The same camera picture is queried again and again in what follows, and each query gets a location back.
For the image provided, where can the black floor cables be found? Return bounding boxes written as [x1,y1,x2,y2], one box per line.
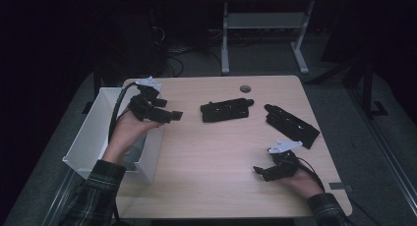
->
[149,6,224,78]

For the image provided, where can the person's left hand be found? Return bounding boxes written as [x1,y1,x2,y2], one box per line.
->
[101,106,162,165]

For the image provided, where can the person's right hand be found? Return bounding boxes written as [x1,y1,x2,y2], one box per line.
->
[280,168,326,201]

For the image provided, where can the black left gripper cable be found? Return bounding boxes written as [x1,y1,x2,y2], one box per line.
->
[107,82,139,226]

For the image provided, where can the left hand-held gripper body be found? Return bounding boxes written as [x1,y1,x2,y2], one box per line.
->
[127,76,173,124]

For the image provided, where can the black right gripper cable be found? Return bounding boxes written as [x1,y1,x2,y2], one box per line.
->
[294,156,383,226]

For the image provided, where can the aluminium rail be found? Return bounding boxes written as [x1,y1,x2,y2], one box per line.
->
[346,86,417,209]
[41,168,85,226]

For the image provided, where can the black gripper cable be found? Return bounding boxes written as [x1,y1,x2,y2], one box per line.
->
[294,156,383,226]
[107,82,139,226]

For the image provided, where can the black glove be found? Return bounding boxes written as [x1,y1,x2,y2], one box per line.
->
[200,97,256,124]
[264,103,321,150]

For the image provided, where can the white cardboard box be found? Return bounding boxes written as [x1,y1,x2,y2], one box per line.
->
[62,86,166,185]

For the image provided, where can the white metal frame table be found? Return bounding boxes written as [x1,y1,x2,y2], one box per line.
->
[208,0,363,77]

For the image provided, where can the grey tape strip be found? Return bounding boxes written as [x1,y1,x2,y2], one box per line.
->
[328,182,354,193]

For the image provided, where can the black metal stand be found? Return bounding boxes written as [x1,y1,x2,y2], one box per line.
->
[304,53,389,118]

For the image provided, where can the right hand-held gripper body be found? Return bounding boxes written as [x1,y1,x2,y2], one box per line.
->
[261,139,304,183]

